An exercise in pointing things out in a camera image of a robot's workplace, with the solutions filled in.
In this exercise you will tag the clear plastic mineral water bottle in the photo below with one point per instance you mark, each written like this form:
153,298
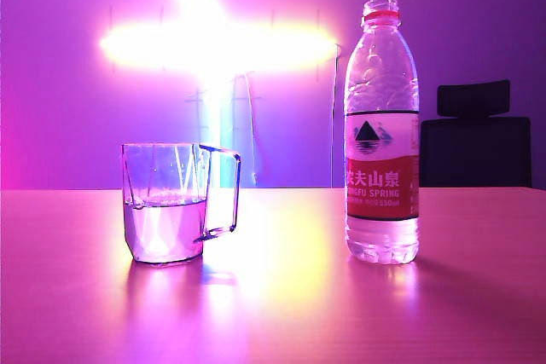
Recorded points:
379,193

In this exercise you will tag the clear faceted glass mug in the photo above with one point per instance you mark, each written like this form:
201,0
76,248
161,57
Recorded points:
164,232

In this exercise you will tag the vertical neon light tube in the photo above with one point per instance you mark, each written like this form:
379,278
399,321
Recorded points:
224,134

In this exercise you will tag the horizontal neon light bar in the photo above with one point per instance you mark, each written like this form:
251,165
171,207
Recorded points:
213,46

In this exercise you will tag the black office chair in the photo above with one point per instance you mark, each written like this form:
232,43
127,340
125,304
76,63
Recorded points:
478,151

